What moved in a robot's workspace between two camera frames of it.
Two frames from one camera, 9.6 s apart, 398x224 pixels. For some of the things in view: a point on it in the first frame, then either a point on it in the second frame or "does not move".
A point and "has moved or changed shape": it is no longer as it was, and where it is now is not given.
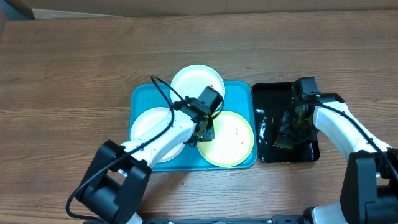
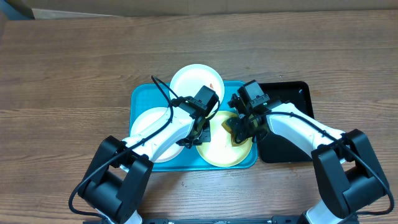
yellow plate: (233, 140) does not move
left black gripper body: (209, 135) does not move
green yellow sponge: (296, 127) has moved or changed shape
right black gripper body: (289, 128) to (240, 128)
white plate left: (145, 120) does not move
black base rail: (275, 219) does not move
